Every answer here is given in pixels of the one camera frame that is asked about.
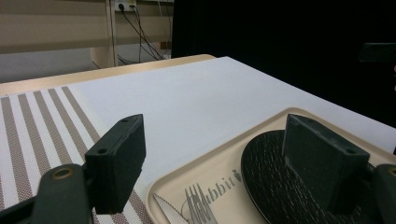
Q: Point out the white placemat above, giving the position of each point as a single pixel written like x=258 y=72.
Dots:
x=202 y=99

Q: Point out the silver table knife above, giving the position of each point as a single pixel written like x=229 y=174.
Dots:
x=169 y=213

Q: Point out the striped grey placemat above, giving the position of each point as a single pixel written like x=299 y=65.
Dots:
x=40 y=130

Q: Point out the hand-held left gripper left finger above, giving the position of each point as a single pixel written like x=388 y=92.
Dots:
x=120 y=168

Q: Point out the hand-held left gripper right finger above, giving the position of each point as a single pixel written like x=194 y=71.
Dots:
x=314 y=165

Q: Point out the black curtain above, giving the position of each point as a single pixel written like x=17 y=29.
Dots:
x=280 y=37

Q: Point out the white power strip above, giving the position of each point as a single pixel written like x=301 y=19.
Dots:
x=126 y=4

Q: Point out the beige tray with rabbit print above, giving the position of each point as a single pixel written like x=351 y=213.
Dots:
x=214 y=168

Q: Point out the black textured round plate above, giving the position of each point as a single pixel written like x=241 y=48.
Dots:
x=267 y=186

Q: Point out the silver fork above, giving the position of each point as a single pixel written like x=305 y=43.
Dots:
x=199 y=208

